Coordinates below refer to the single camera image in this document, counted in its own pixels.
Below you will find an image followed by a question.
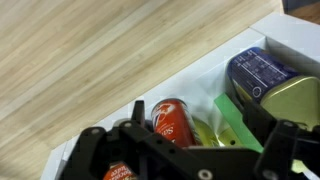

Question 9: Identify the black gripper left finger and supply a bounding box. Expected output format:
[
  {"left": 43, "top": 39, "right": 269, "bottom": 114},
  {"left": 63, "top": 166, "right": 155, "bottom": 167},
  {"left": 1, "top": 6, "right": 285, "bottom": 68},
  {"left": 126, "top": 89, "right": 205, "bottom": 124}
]
[{"left": 59, "top": 99, "right": 214, "bottom": 180}]

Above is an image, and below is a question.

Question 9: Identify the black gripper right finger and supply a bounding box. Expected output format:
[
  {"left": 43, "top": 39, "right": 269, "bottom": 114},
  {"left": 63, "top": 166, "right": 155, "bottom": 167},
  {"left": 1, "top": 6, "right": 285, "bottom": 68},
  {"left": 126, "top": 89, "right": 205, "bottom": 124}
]
[{"left": 243, "top": 101, "right": 320, "bottom": 180}]

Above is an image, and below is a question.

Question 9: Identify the red soup can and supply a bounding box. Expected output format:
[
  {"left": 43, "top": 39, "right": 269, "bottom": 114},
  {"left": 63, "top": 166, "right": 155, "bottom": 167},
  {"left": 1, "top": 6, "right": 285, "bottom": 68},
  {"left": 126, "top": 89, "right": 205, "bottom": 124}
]
[{"left": 151, "top": 98, "right": 201, "bottom": 149}]

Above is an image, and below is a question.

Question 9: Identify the blue labelled tin can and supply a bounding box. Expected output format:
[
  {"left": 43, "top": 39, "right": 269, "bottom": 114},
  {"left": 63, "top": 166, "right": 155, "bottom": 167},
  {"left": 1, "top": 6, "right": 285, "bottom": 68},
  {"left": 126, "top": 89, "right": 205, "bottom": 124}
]
[{"left": 226, "top": 46, "right": 320, "bottom": 132}]

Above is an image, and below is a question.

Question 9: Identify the chocolate fudge syrup bottle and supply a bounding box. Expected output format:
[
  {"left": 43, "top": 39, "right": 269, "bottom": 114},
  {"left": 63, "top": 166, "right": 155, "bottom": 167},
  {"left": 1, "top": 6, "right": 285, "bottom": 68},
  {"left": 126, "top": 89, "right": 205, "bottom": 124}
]
[{"left": 103, "top": 161, "right": 138, "bottom": 180}]

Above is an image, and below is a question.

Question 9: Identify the green box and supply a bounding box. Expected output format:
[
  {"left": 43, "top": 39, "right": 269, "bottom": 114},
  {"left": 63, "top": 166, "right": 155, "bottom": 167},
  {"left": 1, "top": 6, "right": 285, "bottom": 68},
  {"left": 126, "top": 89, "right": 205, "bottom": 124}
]
[{"left": 214, "top": 93, "right": 264, "bottom": 154}]

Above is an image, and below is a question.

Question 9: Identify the white shelf cabinet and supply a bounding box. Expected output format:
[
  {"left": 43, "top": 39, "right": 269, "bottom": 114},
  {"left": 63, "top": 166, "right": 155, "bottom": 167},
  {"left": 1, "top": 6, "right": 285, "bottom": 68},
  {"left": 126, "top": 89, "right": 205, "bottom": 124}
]
[{"left": 39, "top": 11, "right": 320, "bottom": 180}]

